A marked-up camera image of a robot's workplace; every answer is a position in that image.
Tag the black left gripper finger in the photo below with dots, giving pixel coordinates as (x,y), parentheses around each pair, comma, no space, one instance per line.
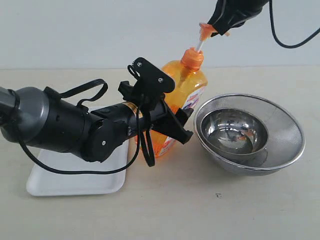
(183,115)

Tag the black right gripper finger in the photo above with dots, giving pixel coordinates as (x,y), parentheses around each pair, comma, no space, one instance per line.
(215,15)
(234,13)

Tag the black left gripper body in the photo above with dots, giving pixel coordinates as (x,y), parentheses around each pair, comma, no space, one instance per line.
(121,123)

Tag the orange dish soap pump bottle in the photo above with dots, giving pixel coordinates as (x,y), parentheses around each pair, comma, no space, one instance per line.
(190,82)

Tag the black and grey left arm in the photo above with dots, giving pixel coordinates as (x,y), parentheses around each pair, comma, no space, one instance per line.
(42,121)

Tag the small stainless steel bowl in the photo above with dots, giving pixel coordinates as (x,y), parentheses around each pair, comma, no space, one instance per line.
(236,135)

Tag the steel mesh strainer basket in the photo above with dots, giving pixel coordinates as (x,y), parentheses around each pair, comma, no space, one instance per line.
(286,142)

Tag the white rectangular plastic tray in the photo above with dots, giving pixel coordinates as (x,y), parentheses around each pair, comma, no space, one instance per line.
(42,183)

